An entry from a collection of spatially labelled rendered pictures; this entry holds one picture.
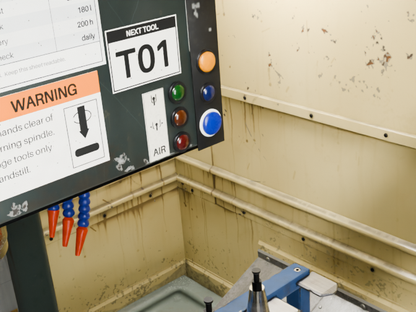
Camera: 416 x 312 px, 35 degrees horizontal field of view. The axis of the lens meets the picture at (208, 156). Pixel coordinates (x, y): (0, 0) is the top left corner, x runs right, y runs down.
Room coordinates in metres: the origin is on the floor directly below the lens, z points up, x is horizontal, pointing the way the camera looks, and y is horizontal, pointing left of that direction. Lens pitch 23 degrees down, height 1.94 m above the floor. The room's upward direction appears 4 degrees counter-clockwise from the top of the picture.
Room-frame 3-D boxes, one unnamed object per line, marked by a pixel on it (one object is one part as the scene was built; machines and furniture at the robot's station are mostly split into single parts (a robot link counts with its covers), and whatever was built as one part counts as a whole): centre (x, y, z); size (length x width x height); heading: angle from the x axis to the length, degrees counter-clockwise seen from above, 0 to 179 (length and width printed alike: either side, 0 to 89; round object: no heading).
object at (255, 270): (0.94, -0.07, 1.31); 0.02 x 0.02 x 0.03
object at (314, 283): (1.04, -0.19, 1.21); 0.07 x 0.05 x 0.01; 40
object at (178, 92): (0.75, 0.03, 1.71); 0.02 x 0.01 x 0.02; 130
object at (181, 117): (0.75, 0.03, 1.67); 0.02 x 0.01 x 0.02; 130
